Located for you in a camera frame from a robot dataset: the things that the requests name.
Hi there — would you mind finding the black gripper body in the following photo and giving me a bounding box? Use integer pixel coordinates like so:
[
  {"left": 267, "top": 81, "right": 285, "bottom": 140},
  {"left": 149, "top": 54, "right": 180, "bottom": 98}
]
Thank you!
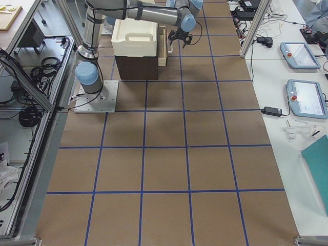
[{"left": 174, "top": 27, "right": 189, "bottom": 38}]

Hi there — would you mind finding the light wooden drawer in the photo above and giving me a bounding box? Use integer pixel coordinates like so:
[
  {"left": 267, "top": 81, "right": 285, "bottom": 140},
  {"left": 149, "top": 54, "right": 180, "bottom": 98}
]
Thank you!
[{"left": 157, "top": 26, "right": 168, "bottom": 67}]

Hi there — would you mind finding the dark wooden drawer cabinet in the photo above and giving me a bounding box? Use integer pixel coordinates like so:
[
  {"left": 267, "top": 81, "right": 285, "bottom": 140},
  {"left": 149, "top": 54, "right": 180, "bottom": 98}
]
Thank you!
[{"left": 114, "top": 24, "right": 167, "bottom": 80}]

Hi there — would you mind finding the white foam box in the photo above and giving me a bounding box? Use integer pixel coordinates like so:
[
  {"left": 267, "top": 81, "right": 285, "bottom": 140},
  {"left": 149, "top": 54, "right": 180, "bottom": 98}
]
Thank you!
[{"left": 111, "top": 18, "right": 158, "bottom": 57}]

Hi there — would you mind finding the black power brick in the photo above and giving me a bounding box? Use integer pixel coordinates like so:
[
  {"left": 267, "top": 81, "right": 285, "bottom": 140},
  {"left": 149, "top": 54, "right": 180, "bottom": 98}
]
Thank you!
[{"left": 261, "top": 107, "right": 282, "bottom": 117}]

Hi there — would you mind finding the upper blue teach pendant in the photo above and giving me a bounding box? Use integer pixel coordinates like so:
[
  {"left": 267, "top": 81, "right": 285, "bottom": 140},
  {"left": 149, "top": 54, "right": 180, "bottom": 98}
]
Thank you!
[{"left": 280, "top": 42, "right": 321, "bottom": 69}]

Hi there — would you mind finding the blue teach pendant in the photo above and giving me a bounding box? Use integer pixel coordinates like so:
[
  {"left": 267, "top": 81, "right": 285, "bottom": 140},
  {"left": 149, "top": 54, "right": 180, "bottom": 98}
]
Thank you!
[
  {"left": 280, "top": 42, "right": 321, "bottom": 69},
  {"left": 286, "top": 79, "right": 327, "bottom": 119}
]

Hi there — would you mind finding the lower blue teach pendant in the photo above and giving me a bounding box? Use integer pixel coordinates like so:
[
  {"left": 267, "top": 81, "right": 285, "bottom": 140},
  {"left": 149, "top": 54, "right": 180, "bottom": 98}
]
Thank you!
[{"left": 286, "top": 79, "right": 327, "bottom": 119}]

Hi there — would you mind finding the clear acrylic holder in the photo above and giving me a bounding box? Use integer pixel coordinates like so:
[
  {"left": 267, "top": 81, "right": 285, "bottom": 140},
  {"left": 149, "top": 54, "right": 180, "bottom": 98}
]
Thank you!
[{"left": 282, "top": 120, "right": 322, "bottom": 140}]

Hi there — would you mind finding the wooden board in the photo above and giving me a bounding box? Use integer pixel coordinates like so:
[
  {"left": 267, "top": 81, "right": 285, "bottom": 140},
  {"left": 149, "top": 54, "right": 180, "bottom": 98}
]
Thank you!
[{"left": 0, "top": 4, "right": 22, "bottom": 31}]

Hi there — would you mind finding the teal box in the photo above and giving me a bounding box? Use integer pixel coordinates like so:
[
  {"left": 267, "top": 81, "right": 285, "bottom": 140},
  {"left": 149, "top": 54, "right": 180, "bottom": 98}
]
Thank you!
[{"left": 301, "top": 135, "right": 327, "bottom": 209}]

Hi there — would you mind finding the aluminium frame post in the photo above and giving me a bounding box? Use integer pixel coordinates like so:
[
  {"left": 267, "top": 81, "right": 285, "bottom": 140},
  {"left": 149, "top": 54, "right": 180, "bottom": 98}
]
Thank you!
[{"left": 239, "top": 0, "right": 271, "bottom": 58}]

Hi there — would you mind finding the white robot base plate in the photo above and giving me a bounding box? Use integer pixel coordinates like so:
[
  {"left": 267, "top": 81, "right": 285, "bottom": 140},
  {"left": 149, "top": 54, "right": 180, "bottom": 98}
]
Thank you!
[{"left": 73, "top": 80, "right": 119, "bottom": 113}]

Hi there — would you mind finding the black cable bundle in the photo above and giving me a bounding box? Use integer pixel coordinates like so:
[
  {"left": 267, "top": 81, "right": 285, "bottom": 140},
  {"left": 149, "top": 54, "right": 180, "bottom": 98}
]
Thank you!
[{"left": 18, "top": 106, "right": 42, "bottom": 128}]

